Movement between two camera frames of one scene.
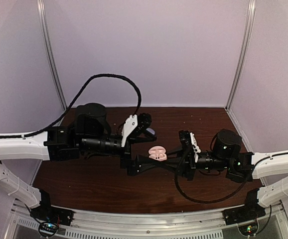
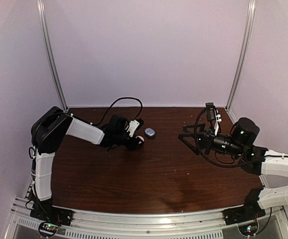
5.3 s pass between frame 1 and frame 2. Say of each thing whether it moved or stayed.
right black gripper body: moved
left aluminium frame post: stayed
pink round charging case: moved
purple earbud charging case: stayed
